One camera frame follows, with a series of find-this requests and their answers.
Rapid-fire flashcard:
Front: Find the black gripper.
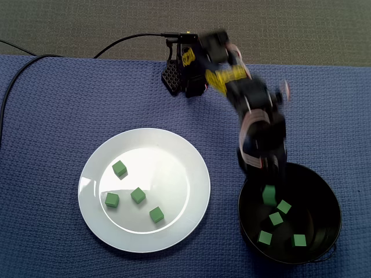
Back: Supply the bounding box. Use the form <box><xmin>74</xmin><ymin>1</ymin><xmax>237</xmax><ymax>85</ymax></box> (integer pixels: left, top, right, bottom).
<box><xmin>237</xmin><ymin>108</ymin><xmax>288</xmax><ymax>179</ymax></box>

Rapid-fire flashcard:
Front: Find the white round plate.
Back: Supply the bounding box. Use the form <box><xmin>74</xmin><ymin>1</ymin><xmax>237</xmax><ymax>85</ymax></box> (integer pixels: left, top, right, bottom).
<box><xmin>77</xmin><ymin>127</ymin><xmax>212</xmax><ymax>254</ymax></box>

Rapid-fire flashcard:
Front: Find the black metal bucket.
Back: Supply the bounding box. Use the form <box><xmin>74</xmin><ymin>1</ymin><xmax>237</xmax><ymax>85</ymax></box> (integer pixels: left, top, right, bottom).
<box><xmin>237</xmin><ymin>161</ymin><xmax>343</xmax><ymax>265</ymax></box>

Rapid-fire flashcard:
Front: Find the blue woven cloth mat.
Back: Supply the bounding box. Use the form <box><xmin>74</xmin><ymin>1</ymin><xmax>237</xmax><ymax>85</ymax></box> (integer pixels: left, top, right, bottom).
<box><xmin>0</xmin><ymin>54</ymin><xmax>371</xmax><ymax>278</ymax></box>

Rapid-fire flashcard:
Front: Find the gripper servo wire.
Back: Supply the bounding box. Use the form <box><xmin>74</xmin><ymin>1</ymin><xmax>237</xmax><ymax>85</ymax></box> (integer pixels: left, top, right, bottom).
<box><xmin>238</xmin><ymin>111</ymin><xmax>270</xmax><ymax>169</ymax></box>

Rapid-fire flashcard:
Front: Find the wrist servo wire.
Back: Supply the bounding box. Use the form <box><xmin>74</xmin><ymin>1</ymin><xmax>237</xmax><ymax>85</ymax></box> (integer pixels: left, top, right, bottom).
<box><xmin>278</xmin><ymin>78</ymin><xmax>292</xmax><ymax>103</ymax></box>

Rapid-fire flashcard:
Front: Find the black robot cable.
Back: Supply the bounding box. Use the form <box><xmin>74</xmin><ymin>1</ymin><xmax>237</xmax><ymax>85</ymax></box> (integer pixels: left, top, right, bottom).
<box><xmin>93</xmin><ymin>31</ymin><xmax>180</xmax><ymax>60</ymax></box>

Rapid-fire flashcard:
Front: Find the thick black cable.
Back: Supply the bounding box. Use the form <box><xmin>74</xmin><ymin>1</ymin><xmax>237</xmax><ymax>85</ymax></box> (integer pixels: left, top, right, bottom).
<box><xmin>0</xmin><ymin>54</ymin><xmax>64</xmax><ymax>151</ymax></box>

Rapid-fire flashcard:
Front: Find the thin black cable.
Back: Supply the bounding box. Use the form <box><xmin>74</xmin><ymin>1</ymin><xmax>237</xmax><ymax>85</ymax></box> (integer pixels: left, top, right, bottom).
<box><xmin>0</xmin><ymin>39</ymin><xmax>38</xmax><ymax>57</ymax></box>

